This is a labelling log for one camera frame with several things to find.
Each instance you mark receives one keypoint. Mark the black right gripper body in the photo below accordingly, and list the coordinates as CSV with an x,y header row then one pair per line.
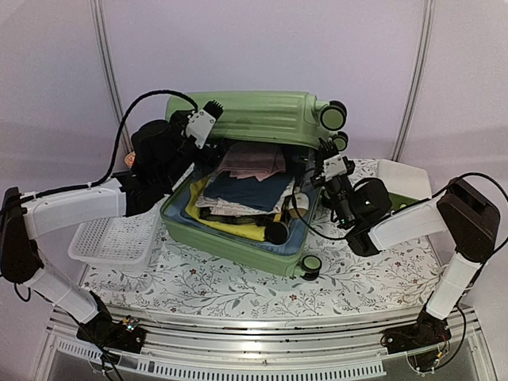
x,y
344,210

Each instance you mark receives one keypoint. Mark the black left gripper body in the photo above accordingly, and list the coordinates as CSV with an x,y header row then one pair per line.
x,y
210,156

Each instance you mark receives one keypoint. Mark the pink towel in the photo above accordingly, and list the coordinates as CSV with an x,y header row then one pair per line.
x,y
256,160

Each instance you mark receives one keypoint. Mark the dark blue garment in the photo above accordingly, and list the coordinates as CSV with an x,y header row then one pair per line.
x,y
260,195

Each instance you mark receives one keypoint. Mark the green hard-shell suitcase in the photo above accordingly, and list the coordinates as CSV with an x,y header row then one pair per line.
x,y
295,121

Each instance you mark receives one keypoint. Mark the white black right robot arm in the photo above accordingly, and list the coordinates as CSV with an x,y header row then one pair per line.
x,y
372,224

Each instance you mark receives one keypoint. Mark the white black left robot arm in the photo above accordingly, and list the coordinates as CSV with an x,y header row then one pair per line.
x,y
164,150

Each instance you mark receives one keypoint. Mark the red patterned ceramic bowl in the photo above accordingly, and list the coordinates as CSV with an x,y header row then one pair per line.
x,y
129,159

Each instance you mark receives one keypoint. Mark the cream patterned folded garment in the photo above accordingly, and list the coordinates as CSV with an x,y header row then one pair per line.
x,y
221,207

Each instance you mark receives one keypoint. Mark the black mesh garment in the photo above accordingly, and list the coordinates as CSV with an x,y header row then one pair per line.
x,y
257,220

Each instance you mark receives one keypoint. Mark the white green purple drawer box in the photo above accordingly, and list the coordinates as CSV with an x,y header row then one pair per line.
x,y
404,183

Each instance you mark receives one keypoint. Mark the black round object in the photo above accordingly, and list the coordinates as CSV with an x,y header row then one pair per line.
x,y
276,233

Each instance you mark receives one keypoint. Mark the yellow folded garment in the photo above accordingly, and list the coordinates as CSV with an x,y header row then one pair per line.
x,y
251,232

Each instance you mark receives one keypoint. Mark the white perforated plastic basket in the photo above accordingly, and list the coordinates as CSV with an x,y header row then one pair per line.
x,y
116,243

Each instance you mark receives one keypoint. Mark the floral patterned table cloth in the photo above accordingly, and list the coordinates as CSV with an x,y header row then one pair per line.
x,y
184,280

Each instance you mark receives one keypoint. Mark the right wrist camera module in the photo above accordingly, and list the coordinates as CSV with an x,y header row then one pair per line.
x,y
331,168

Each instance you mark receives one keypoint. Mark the right aluminium wall post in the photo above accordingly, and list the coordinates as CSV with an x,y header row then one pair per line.
x,y
416,79

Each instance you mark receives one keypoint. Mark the aluminium wall post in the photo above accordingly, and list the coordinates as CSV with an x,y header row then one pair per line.
x,y
101,36
416,79

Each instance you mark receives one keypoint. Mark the left aluminium wall post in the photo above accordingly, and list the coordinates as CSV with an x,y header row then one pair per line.
x,y
101,36

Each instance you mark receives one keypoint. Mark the aluminium front rail frame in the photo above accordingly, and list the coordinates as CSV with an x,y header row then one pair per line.
x,y
192,347

